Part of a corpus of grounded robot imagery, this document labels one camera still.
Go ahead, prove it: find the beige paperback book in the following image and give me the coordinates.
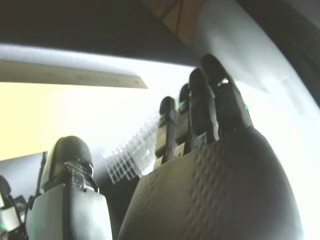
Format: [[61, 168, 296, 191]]
[[0, 59, 149, 90]]

